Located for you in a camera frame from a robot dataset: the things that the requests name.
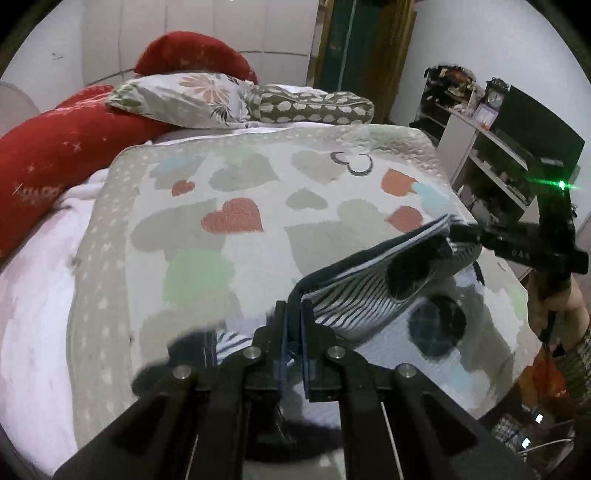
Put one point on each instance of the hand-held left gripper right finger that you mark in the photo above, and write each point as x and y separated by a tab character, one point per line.
305	350

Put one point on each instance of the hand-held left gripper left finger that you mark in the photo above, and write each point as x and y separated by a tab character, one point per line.
282	344

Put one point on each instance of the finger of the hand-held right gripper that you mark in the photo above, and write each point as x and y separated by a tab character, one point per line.
466	234

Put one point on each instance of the striped pants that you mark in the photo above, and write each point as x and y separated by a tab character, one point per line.
351	300

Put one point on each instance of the person's right forearm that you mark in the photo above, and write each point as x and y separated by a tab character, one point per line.
579	369

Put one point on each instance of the person's right hand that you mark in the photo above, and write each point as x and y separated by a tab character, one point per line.
568	309

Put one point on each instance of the white shelf unit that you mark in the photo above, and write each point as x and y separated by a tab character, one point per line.
466	138

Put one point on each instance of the black television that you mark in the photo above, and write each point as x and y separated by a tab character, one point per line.
540	124

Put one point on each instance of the heart print blanket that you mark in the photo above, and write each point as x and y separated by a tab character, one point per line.
221	240

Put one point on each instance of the orange bag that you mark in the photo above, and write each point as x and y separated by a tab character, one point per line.
545	378

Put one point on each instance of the table clock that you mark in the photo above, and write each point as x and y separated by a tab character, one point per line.
494	98

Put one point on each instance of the green patterned bolster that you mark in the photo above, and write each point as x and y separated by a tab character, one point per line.
314	108

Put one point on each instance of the green door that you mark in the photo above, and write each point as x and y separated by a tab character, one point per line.
355	50

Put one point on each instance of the floral pillow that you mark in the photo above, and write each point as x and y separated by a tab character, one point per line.
189	99

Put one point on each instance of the large red pillow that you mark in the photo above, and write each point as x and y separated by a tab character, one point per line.
60	152

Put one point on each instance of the small red pillow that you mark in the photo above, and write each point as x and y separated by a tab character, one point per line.
194	53

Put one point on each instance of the white panelled wardrobe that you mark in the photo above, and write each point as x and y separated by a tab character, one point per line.
207	32

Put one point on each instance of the grey round object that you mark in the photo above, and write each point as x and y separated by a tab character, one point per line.
16	108

